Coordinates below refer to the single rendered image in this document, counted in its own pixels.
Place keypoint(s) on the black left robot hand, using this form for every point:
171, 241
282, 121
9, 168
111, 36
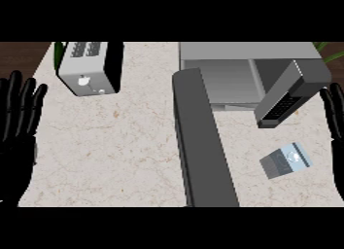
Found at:
9, 136

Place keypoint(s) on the pale blue milk carton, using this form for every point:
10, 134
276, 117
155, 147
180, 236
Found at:
285, 160

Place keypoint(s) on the grey microwave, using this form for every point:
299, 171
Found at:
260, 78

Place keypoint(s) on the dark grey microwave door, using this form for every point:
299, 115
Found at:
202, 139

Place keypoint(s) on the green plant leaves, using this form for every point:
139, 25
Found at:
334, 53
59, 53

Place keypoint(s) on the silver toaster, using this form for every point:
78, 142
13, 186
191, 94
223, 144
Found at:
89, 68

